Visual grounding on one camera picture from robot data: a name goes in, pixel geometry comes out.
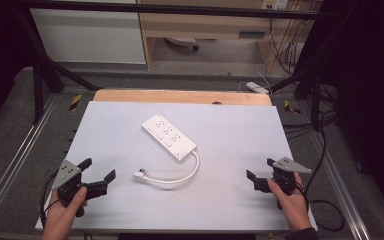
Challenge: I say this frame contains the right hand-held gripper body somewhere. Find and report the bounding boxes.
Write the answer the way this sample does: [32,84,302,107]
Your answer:
[255,156,313,211]

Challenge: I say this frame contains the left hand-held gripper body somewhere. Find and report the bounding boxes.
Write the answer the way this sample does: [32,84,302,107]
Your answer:
[51,159,96,218]

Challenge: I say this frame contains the white plug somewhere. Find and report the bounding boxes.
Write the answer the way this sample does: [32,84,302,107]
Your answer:
[132,168,149,183]

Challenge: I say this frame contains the white power strip cable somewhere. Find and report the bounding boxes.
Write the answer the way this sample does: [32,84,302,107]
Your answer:
[145,150,201,185]

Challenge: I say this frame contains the person's right hand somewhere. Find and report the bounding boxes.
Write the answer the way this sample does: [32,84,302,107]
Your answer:
[267,172,312,233]

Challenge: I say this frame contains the person's left hand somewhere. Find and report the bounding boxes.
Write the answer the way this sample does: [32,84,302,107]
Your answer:
[41,186,89,240]

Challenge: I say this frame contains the white table mat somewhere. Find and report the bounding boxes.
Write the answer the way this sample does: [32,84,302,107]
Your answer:
[34,100,318,233]

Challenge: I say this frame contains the yellow black tape marker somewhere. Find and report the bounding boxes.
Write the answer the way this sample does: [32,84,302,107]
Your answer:
[283,99,302,115]
[68,93,83,112]

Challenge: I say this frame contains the white floor power strip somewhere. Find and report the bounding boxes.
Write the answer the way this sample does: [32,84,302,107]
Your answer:
[245,81,271,96]

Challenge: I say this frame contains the wooden table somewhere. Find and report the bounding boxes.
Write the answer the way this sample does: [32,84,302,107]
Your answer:
[92,88,273,107]

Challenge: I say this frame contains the white cabinet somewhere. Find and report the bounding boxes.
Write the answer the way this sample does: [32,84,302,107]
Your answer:
[29,0,147,65]

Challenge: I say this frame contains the office chair base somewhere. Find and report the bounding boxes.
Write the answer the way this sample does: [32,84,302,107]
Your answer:
[164,36,201,52]

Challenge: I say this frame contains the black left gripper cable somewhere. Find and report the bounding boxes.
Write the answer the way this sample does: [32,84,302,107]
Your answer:
[39,171,61,228]

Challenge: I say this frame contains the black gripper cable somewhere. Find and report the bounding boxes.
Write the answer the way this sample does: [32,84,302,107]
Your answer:
[303,111,346,233]
[39,171,61,228]

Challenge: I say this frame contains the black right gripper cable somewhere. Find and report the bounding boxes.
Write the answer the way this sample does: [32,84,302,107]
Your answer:
[303,111,346,233]

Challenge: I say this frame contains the black floor cables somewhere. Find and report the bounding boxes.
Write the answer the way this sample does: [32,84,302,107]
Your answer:
[281,84,339,141]

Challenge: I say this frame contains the aluminium rail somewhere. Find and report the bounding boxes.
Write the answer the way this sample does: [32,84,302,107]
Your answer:
[308,131,372,240]
[0,94,61,231]

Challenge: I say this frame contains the black metal frame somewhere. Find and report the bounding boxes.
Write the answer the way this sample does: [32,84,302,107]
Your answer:
[14,0,336,131]

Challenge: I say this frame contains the bundle of hanging cables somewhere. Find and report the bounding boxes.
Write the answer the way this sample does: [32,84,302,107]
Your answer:
[267,9,311,77]

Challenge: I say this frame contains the white wall socket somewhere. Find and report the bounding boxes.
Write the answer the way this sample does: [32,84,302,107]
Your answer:
[260,0,289,11]

